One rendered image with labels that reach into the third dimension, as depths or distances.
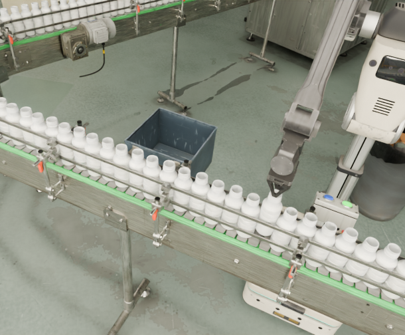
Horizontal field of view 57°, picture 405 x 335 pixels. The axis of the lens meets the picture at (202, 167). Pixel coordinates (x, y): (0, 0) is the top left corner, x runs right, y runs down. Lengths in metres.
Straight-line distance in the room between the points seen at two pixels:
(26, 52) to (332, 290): 2.03
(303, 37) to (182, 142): 3.17
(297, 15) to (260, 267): 3.88
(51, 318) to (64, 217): 0.70
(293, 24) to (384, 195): 2.68
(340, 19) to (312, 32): 3.81
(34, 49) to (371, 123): 1.88
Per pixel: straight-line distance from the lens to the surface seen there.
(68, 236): 2.52
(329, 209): 1.27
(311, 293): 1.30
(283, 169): 0.91
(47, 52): 2.54
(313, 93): 0.92
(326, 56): 0.93
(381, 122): 1.57
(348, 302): 1.29
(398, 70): 1.47
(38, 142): 1.48
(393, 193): 2.81
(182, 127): 1.84
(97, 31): 2.48
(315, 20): 4.72
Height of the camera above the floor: 1.95
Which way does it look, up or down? 41 degrees down
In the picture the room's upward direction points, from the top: 8 degrees clockwise
